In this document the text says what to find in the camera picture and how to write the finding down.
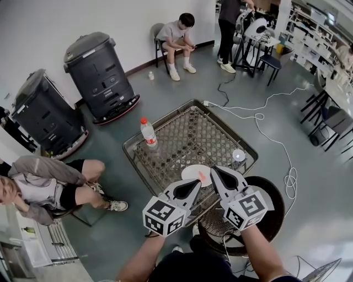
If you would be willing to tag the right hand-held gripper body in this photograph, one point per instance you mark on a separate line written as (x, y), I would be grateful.
(245, 210)

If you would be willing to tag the dark blue chair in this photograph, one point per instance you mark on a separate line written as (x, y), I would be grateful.
(271, 62)

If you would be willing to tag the long light work table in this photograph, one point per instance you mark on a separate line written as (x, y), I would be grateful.
(339, 91)

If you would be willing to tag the small white floor bottle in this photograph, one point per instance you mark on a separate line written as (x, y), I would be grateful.
(151, 76)

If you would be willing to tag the clear water bottle red cap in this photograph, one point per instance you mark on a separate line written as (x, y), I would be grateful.
(149, 135)

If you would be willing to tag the glass-topped wicker table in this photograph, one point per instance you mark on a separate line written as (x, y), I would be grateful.
(187, 137)

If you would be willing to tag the white plate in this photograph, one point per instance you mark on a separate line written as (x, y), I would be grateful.
(191, 173)

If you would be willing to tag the person's dark clothing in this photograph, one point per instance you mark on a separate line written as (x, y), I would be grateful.
(193, 267)

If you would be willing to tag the dark wicker chair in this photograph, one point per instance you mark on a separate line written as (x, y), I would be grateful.
(270, 209)

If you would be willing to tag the person's light shoe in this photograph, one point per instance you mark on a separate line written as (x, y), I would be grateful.
(195, 230)
(177, 249)

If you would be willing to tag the black metal chair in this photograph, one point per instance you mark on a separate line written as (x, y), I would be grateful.
(331, 121)

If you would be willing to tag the white round robot head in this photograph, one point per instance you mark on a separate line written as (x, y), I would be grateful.
(256, 26)

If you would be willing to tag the grey folding chair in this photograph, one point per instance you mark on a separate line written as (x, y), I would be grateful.
(157, 41)

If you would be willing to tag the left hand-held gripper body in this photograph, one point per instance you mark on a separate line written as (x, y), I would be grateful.
(162, 217)

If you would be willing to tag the person's right forearm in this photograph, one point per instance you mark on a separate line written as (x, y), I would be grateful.
(264, 253)

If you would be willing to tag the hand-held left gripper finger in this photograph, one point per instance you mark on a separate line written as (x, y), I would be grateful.
(194, 197)
(175, 188)

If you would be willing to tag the small black waste bin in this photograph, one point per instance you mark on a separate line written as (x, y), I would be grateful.
(317, 137)

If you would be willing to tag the white cabinet box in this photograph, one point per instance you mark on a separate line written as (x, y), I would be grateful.
(33, 245)

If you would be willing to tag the dark low chair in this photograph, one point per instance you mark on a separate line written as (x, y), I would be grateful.
(80, 214)

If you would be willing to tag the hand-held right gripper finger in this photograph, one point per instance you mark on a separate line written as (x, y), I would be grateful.
(220, 191)
(238, 180)

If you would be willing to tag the person's left forearm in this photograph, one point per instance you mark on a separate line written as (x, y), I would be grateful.
(143, 261)

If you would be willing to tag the ornate metal patio chair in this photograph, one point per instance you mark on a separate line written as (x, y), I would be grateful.
(325, 271)

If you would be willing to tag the small white table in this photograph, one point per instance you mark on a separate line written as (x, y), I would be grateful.
(268, 41)

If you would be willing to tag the white storage shelving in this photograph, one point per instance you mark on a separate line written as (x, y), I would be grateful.
(314, 33)

